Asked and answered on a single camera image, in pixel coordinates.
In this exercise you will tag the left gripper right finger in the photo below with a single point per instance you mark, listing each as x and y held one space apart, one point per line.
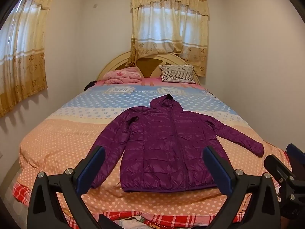
251 201

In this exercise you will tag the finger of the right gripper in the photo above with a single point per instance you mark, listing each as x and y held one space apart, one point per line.
282 169
296 153

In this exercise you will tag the purple hooded down jacket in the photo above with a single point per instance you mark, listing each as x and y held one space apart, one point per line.
160 147

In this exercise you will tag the polka dot bed quilt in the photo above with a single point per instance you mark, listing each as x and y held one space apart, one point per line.
66 136

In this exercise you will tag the red plaid bed sheet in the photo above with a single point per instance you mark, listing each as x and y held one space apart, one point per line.
166 220

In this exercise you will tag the grey patterned pillow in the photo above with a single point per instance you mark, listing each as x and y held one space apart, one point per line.
177 74

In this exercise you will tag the beige left window curtain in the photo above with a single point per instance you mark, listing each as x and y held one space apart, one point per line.
23 71

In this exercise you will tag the beige window curtain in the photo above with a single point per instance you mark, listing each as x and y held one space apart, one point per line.
23 71
179 27

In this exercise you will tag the cream wooden headboard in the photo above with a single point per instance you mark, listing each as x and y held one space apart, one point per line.
148 66

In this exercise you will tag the folded pink blanket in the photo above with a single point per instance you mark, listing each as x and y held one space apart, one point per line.
122 76

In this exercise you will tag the beige centre window curtain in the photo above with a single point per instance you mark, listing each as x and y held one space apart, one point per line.
179 27

